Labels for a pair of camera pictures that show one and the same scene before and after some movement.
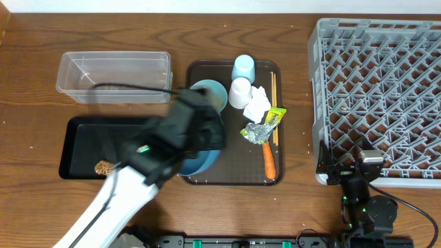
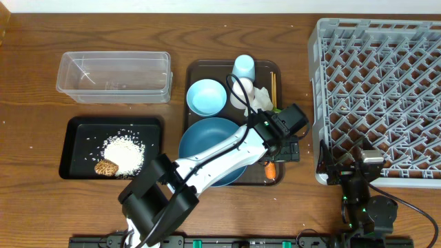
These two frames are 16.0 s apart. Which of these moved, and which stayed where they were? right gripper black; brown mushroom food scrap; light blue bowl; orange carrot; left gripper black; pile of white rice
Moved: left gripper black; pile of white rice
Stayed: right gripper black; brown mushroom food scrap; orange carrot; light blue bowl
